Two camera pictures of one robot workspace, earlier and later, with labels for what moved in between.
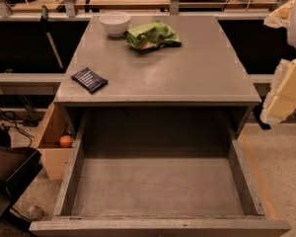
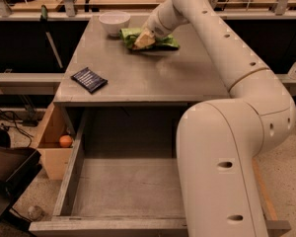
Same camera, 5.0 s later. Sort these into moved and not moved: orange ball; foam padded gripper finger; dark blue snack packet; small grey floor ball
Moved: foam padded gripper finger
Not moved: small grey floor ball; dark blue snack packet; orange ball
